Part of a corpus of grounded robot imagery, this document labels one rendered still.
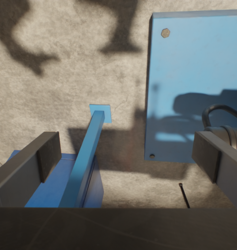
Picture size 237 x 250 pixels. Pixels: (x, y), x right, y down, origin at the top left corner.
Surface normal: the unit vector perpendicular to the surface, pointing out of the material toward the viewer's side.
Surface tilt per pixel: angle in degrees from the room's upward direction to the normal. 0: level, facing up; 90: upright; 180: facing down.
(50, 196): 90
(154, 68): 0
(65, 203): 90
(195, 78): 0
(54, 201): 90
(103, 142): 0
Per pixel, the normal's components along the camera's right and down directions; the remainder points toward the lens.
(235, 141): -0.11, -0.26
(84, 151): -0.05, -0.76
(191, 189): -0.13, 0.65
